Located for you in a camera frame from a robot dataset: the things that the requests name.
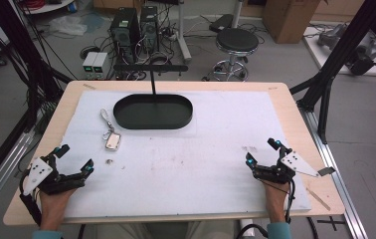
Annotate black cable loop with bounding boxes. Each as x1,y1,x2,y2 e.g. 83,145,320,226
235,223,270,239

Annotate black frame strut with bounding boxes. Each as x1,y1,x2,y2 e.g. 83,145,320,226
288,0,376,145
0,0,75,197

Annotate white bench power supply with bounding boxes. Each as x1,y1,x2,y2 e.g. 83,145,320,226
92,52,111,80
82,51,99,80

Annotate silver keychain with tag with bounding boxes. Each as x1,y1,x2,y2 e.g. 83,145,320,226
99,108,122,152

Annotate clear plastic bag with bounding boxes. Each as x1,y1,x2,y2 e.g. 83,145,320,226
48,15,89,37

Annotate person's right hand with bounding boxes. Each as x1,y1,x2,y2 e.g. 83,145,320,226
263,179,291,224

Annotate person's legs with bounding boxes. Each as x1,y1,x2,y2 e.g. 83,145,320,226
94,220,238,239

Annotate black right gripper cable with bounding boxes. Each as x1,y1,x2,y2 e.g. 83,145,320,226
284,178,297,224

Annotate thin wooden stick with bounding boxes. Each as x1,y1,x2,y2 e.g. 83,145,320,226
305,187,332,212

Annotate black oval tray hanger stand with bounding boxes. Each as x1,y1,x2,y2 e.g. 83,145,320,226
112,63,194,130

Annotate black tape piece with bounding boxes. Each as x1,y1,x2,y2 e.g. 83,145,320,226
317,166,337,177

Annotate brown cardboard box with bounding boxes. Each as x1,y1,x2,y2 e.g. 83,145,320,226
263,0,323,45

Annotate white table mat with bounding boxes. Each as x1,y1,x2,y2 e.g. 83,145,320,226
55,89,312,220

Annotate grey robot device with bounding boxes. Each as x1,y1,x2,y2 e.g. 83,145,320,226
316,23,376,76

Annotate large black computer tower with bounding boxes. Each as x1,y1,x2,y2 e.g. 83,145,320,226
108,7,142,65

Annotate white floor board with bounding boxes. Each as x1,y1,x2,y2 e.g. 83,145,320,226
302,22,376,78

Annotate slim black computer tower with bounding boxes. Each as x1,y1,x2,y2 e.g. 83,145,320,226
139,5,161,55

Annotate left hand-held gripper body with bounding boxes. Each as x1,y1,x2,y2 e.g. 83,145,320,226
22,156,88,197

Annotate black round stool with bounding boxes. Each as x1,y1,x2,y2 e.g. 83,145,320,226
201,27,261,83

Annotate grey metal table leg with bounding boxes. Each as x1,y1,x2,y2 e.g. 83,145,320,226
175,0,193,65

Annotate black flat floor pad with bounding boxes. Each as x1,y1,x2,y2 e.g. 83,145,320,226
208,13,235,34

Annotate person's left hand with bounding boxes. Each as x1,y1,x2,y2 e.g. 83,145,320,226
38,187,78,231

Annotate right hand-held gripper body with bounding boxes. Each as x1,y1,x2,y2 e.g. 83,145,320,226
254,150,320,185

